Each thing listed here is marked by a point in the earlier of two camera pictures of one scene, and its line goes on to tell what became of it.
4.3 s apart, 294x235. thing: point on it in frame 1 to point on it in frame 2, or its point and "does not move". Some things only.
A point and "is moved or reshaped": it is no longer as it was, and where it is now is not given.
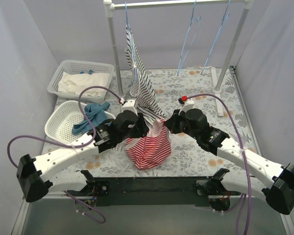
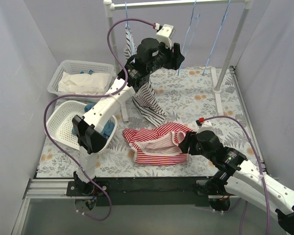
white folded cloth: [77, 82] does not move
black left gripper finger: [135, 131] to [178, 58]
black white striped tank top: [142, 88] does not move
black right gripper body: [175, 123] to [185, 143]
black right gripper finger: [174, 126] to [184, 145]
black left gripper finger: [143, 129] to [175, 50]
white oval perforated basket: [61, 116] does not move
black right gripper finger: [175, 119] to [189, 138]
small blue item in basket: [90, 72] does not move
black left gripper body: [140, 125] to [176, 57]
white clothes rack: [239, 5] does not move
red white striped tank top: [152, 148] is moved or reshaped
